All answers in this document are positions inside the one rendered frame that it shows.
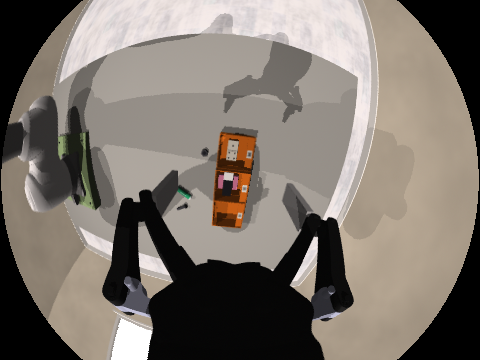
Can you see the orange rack of bins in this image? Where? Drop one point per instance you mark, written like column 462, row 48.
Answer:
column 225, row 213

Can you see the white domino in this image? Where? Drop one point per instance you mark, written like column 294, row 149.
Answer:
column 232, row 150

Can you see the green battery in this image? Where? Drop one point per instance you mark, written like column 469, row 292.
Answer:
column 184, row 193

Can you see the black and white eraser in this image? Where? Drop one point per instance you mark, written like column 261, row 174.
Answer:
column 227, row 183

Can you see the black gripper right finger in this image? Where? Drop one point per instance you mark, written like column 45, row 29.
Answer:
column 332, row 294

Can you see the pink rectangular block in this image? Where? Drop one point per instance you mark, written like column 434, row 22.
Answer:
column 234, row 183

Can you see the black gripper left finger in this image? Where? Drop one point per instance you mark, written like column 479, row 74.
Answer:
column 122, row 286

